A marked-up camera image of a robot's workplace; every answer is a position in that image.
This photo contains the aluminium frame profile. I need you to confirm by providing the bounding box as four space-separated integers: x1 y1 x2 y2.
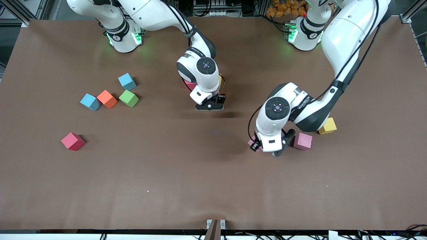
400 0 427 69
0 0 50 28

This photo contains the orange foam block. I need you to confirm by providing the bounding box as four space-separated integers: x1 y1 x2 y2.
96 89 118 109

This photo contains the brown table cover sheet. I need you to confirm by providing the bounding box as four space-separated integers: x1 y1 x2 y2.
0 16 427 231

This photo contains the silver metal rack equipment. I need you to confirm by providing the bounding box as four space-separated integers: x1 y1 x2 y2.
193 0 232 17

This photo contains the green foam block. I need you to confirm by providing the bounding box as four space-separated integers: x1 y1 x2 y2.
118 89 139 108

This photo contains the metal bracket with brown wedge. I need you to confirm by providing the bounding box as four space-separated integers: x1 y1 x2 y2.
204 219 227 240

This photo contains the pink foam block with notch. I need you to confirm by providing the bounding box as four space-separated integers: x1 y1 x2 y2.
290 132 313 151

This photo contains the blue foam block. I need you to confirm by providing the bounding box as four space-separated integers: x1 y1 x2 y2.
80 93 101 112
118 73 137 91

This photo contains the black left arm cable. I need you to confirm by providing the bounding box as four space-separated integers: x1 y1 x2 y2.
248 0 382 144

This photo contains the bag of orange items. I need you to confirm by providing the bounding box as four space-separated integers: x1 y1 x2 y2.
266 0 307 18

